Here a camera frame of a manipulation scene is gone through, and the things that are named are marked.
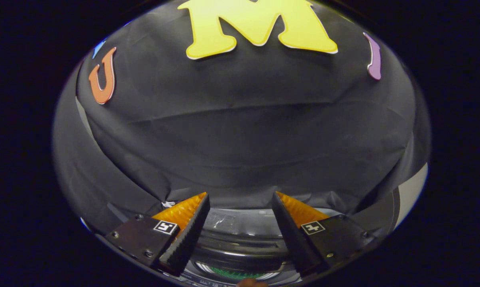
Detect green polo shirt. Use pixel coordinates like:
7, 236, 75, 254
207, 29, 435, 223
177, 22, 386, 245
208, 266, 273, 280

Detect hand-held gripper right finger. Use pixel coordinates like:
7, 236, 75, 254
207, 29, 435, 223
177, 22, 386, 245
272, 191, 374, 277

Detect dark grey washing machine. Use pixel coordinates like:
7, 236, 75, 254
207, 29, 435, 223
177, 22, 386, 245
160, 207, 384, 287

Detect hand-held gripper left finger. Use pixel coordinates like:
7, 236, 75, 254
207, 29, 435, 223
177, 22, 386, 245
104, 192, 211, 277

